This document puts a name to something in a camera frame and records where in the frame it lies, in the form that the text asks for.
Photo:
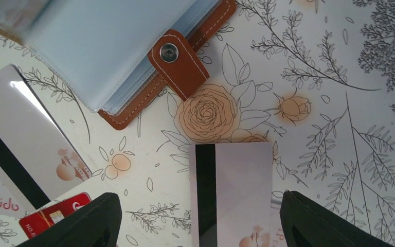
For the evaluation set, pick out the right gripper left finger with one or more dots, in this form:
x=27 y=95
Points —
x=95 y=224

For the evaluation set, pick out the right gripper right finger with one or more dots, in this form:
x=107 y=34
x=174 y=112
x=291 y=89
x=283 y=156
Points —
x=307 y=223

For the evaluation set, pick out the white pink card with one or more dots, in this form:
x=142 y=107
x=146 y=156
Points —
x=230 y=191
x=277 y=238

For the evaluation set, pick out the brown leather card holder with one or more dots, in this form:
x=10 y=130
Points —
x=116 y=56

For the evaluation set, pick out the red card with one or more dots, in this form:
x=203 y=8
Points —
x=40 y=221

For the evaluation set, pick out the white card black stripe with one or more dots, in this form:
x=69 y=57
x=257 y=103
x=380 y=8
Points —
x=37 y=161

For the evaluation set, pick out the floral patterned table mat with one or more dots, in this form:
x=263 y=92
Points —
x=316 y=79

